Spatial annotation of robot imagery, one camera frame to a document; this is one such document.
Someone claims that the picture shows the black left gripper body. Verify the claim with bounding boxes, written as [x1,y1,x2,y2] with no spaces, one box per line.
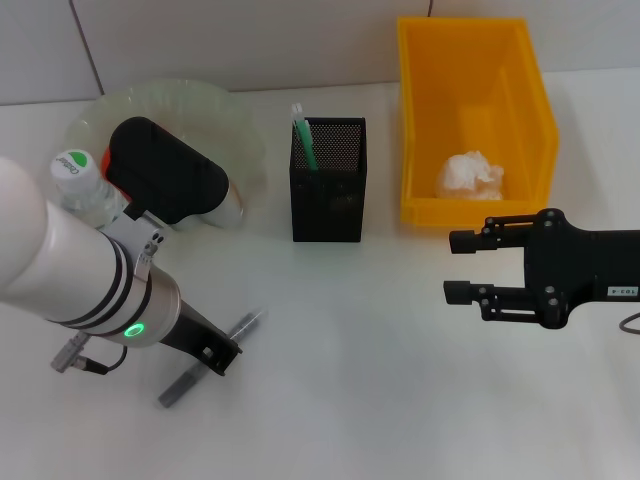
[158,298,217,360]

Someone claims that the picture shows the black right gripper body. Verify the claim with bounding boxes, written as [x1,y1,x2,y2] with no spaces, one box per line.
[522,208,640,331]

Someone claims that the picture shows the silver grey pen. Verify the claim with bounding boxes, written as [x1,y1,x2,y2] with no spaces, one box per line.
[158,308,269,409]

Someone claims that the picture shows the white paper ball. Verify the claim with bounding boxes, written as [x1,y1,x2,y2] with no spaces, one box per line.
[432,149,507,203]

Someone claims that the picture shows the green toothbrush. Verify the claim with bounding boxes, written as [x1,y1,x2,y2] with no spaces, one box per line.
[290,102,321,172]

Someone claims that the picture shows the clear green-label water bottle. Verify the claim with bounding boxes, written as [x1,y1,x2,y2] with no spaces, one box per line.
[49,148,132,229]

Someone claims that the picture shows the black mesh pen holder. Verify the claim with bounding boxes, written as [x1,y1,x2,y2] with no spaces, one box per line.
[288,116,367,244]

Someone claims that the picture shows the pale green glass fruit plate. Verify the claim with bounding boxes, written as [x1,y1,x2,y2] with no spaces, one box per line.
[67,77,269,234]

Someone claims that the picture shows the yellow plastic bin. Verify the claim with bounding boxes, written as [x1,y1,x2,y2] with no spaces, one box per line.
[397,16,561,230]

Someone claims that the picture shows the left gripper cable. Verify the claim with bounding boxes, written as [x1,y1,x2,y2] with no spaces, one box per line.
[49,333,129,376]

